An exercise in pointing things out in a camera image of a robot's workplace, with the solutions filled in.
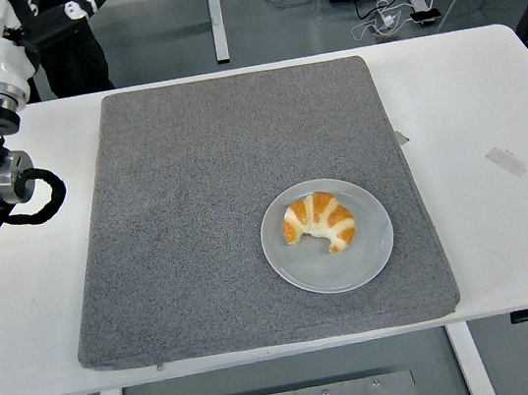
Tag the croissant bread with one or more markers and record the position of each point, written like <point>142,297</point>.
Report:
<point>331,217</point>

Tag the grey round plate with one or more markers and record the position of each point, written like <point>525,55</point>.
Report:
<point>325,273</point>

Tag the person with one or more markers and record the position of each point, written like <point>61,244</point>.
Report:
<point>75,62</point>

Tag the grey fabric mat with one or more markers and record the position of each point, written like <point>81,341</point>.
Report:
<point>190,169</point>

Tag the small grey tape piece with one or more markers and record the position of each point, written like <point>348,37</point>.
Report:
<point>402,137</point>

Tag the black phone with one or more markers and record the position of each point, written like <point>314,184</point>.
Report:
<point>427,15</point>

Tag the large grey tape piece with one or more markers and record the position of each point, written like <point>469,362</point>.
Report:
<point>506,162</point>

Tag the white far table post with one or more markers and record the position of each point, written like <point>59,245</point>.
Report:
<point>216,16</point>

